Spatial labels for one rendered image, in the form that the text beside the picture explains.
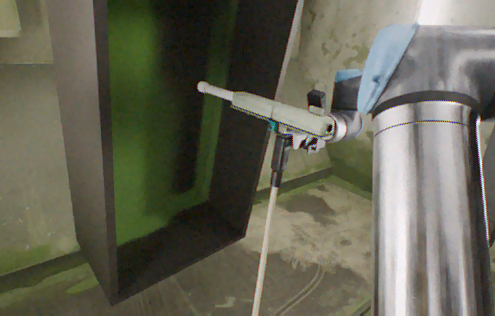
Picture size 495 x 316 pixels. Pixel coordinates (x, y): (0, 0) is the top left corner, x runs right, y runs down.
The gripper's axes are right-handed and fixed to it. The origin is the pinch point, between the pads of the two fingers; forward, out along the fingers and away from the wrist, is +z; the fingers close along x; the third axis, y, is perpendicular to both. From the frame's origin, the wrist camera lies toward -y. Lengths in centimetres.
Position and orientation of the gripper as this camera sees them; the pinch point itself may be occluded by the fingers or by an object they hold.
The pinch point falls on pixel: (282, 126)
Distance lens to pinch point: 77.7
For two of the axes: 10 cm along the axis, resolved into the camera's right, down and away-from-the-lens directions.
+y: -1.6, 9.3, 3.4
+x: -6.9, -3.5, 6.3
